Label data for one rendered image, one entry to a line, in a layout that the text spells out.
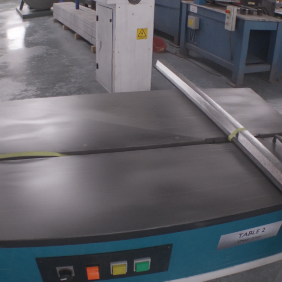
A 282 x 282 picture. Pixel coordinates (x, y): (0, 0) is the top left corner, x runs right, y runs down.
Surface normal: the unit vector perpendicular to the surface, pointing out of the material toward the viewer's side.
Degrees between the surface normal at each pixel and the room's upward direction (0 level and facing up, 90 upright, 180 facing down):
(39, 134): 0
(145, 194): 0
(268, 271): 0
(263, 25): 90
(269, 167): 75
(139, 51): 90
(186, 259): 90
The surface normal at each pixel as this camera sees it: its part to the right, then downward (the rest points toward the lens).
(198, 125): 0.03, -0.86
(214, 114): -0.92, -0.11
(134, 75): 0.43, 0.47
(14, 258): 0.20, 0.50
